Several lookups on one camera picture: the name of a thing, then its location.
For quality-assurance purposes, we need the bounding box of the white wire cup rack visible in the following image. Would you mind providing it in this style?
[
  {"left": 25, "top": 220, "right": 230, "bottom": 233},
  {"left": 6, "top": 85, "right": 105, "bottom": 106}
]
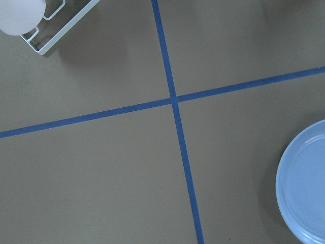
[{"left": 21, "top": 0, "right": 100, "bottom": 55}]

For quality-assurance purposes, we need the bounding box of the blue plate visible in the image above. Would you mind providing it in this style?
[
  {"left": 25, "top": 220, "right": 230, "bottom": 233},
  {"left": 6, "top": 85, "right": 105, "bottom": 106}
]
[{"left": 275, "top": 120, "right": 324, "bottom": 243}]

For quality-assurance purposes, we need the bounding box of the white cup in rack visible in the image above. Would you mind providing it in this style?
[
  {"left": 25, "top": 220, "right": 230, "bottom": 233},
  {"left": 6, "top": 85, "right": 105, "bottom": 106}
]
[{"left": 1, "top": 0, "right": 46, "bottom": 36}]

